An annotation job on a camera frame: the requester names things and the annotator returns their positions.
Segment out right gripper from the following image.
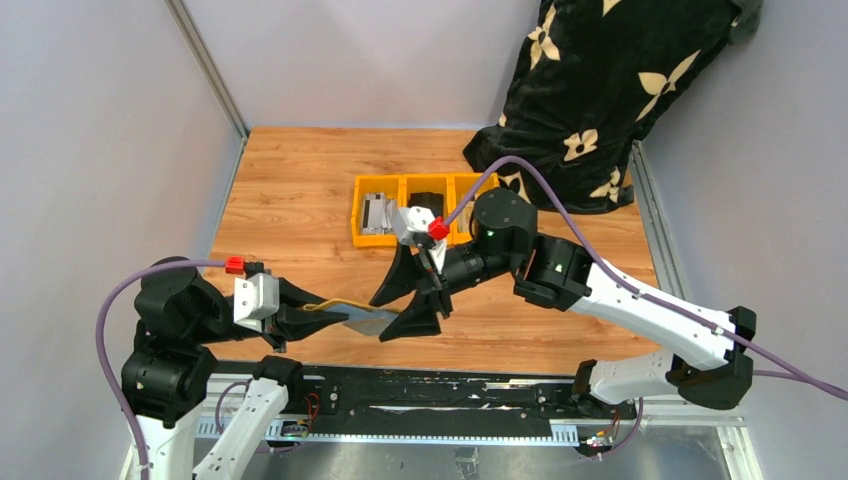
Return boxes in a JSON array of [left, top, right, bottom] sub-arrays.
[[368, 238, 519, 344]]

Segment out yellow leather card holder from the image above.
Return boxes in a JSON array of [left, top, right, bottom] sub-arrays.
[[301, 298, 401, 337]]

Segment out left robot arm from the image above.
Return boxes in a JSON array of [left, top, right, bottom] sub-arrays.
[[110, 256, 348, 479]]

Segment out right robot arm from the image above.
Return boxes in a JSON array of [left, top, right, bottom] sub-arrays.
[[370, 188, 756, 418]]

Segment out silver cards in bin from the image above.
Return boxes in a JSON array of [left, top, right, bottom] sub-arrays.
[[360, 192, 397, 235]]

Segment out black cards in bin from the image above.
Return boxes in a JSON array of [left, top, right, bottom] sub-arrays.
[[407, 192, 445, 217]]

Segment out middle yellow bin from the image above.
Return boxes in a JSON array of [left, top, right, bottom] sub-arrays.
[[399, 173, 456, 218]]

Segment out right yellow bin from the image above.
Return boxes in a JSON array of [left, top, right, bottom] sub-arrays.
[[450, 173, 499, 244]]

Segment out black floral blanket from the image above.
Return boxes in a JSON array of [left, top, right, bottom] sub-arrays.
[[463, 0, 763, 215]]

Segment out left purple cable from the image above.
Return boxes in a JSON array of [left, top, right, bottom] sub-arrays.
[[95, 256, 250, 480]]

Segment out purple cable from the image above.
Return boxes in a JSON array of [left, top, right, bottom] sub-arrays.
[[95, 256, 250, 480], [430, 155, 848, 402]]

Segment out aluminium frame post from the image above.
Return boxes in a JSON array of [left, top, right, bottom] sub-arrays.
[[164, 0, 250, 144]]

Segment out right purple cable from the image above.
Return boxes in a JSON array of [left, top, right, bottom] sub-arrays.
[[430, 155, 848, 402]]

